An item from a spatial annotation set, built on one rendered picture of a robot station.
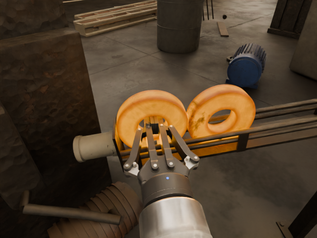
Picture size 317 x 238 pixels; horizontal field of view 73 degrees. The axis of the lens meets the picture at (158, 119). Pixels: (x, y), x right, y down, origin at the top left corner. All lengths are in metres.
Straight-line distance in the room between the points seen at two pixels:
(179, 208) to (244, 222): 0.94
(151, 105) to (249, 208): 0.94
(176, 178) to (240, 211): 0.93
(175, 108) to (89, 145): 0.20
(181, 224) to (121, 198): 0.32
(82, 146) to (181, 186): 0.26
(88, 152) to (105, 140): 0.04
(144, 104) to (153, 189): 0.17
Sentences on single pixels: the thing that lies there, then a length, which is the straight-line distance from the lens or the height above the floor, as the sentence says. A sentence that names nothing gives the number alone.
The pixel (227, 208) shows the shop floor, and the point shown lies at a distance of 1.21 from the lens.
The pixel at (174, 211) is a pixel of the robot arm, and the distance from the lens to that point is 0.28.
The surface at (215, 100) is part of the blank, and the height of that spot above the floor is 0.78.
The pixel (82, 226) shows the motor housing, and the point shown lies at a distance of 0.56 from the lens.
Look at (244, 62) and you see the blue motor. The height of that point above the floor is 0.29.
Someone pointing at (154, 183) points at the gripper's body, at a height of 0.76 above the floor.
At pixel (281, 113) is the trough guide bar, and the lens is 0.62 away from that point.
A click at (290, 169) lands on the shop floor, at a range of 1.52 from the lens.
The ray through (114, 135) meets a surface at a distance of 0.45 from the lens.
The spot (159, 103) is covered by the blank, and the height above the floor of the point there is 0.78.
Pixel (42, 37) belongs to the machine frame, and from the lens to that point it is 0.55.
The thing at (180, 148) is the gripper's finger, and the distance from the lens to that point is 0.38.
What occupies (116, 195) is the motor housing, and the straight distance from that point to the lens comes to 0.58.
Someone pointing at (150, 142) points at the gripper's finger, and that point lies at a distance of 0.38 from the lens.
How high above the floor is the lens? 1.01
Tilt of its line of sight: 38 degrees down
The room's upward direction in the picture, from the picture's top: straight up
